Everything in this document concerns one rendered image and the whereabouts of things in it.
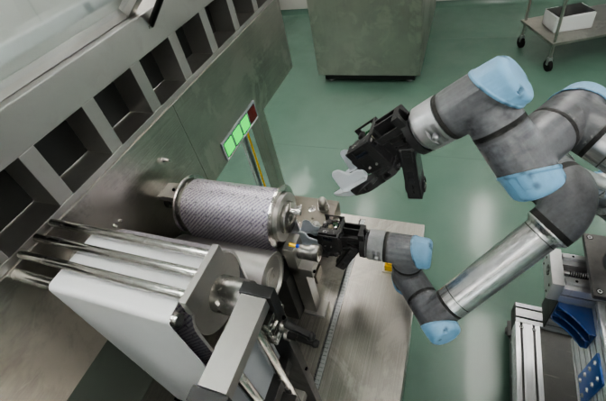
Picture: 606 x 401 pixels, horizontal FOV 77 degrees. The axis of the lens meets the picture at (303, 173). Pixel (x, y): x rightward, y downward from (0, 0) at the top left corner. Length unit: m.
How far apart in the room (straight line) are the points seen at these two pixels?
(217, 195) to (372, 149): 0.42
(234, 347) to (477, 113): 0.44
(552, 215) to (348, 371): 0.59
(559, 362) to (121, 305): 1.66
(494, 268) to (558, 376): 1.03
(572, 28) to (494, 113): 3.52
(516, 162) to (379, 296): 0.68
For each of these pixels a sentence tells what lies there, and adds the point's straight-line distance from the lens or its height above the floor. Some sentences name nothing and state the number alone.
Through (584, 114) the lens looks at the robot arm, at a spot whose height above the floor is 1.54.
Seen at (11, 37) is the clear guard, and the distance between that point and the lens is 0.68.
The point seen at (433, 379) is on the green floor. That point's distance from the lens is 2.02.
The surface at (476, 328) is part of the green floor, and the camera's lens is 2.14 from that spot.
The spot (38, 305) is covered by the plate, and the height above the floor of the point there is 1.35.
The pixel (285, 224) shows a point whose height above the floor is 1.26.
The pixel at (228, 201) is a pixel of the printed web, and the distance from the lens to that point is 0.88.
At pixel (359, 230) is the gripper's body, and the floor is 1.16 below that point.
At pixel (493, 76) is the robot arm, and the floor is 1.63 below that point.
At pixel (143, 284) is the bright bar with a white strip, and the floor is 1.46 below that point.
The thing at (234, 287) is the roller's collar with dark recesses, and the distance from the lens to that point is 0.66.
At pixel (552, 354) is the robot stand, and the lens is 1.93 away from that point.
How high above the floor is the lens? 1.90
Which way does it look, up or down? 42 degrees down
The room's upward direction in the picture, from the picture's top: 13 degrees counter-clockwise
